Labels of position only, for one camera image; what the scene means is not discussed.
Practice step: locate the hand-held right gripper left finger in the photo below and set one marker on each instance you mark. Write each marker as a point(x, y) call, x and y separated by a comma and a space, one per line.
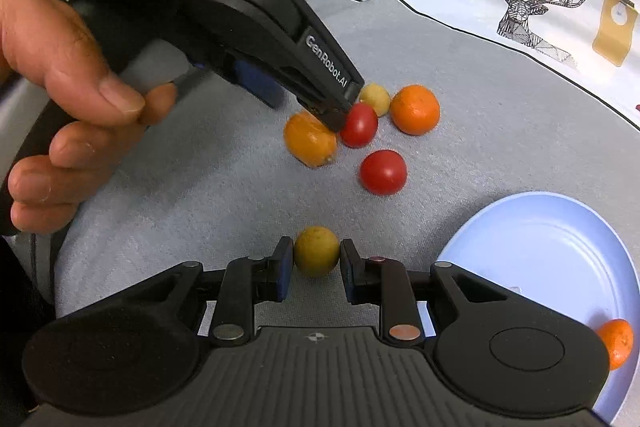
point(283, 269)

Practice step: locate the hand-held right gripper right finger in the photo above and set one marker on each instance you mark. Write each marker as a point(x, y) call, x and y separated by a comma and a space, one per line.
point(349, 274)

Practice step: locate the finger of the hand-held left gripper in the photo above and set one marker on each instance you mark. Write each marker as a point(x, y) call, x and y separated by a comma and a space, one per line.
point(330, 79)
point(257, 82)

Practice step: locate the small olive-yellow round fruit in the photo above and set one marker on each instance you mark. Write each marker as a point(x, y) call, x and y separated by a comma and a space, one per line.
point(316, 252)

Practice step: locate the red cherry tomato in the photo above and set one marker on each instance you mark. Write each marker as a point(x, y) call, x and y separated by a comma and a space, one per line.
point(360, 126)
point(383, 172)

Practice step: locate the yellow-orange kumquat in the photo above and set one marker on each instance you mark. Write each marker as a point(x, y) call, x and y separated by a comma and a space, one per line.
point(307, 142)

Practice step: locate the light blue plate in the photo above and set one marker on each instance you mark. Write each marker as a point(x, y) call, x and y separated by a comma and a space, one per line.
point(540, 252)

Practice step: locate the person's left hand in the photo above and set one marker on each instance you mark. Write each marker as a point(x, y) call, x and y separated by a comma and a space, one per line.
point(60, 57)

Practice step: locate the small pale yellow fruit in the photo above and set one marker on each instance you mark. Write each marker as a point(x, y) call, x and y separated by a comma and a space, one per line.
point(377, 98)

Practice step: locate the grey fabric cushion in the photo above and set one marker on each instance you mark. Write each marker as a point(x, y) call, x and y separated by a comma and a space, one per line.
point(200, 207)

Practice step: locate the small orange mandarin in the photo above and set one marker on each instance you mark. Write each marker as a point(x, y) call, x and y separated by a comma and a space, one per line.
point(617, 343)

